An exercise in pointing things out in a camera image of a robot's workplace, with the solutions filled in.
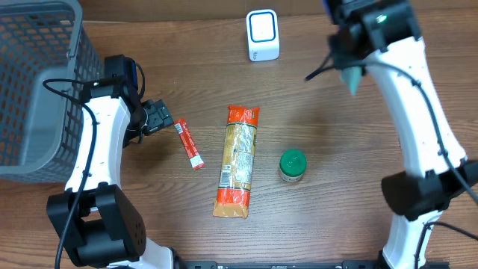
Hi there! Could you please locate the grey plastic mesh basket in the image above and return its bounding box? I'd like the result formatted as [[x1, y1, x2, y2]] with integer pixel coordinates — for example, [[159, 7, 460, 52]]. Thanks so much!
[[1, 0, 104, 183]]

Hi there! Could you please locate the green lid white jar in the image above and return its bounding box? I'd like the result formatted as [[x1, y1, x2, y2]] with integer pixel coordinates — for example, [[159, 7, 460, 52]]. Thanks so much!
[[278, 149, 308, 182]]

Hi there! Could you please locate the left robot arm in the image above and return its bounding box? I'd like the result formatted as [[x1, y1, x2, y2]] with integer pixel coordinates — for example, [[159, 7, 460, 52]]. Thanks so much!
[[46, 55, 185, 268]]

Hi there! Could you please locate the orange long noodle package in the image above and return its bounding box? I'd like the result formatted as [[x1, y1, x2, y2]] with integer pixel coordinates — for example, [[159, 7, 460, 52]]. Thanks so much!
[[213, 105, 260, 219]]

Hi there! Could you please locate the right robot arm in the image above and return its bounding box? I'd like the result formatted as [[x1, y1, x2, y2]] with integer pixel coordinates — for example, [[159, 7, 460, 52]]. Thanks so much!
[[324, 0, 477, 268]]

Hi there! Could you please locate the red snack stick packet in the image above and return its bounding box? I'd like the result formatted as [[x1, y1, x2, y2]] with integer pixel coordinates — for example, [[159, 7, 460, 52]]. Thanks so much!
[[174, 118, 205, 170]]

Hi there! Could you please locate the white barcode scanner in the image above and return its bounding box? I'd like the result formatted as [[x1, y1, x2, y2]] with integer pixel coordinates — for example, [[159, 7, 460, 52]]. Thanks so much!
[[246, 9, 280, 62]]

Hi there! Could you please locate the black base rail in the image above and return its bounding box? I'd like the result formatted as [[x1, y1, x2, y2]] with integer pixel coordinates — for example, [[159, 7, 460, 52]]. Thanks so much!
[[181, 260, 379, 269]]

